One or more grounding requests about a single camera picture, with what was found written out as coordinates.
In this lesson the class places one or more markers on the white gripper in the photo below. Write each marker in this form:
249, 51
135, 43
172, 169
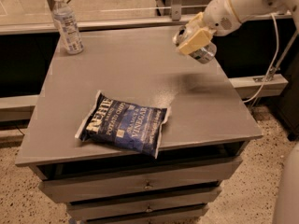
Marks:
219, 17

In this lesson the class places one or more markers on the blue potato chips bag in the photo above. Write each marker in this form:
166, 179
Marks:
124, 125

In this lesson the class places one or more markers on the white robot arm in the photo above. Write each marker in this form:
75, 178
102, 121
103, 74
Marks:
246, 9

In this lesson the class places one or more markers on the clear plastic water bottle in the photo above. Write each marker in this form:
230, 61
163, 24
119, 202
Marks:
65, 21

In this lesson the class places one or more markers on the grey drawer cabinet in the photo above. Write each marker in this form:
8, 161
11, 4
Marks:
201, 143

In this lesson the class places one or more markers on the silver 7up soda can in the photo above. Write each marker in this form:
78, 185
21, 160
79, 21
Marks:
196, 43

